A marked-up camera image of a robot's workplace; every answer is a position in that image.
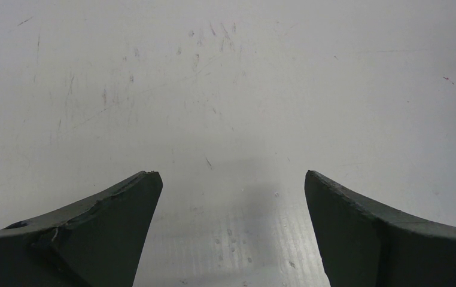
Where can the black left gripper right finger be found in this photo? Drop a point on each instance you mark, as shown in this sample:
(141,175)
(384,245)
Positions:
(363,242)

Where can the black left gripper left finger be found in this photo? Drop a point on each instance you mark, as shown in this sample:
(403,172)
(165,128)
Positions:
(96,241)

